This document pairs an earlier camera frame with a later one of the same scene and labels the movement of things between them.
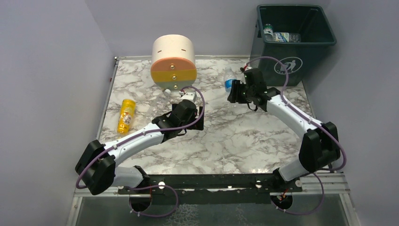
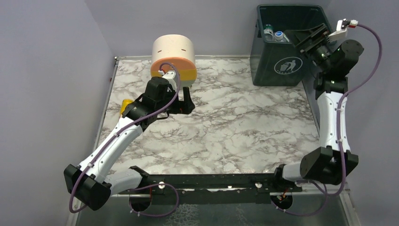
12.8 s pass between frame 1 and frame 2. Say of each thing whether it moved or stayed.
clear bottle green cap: stayed
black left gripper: moved
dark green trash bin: stayed
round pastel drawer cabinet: stayed
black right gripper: moved
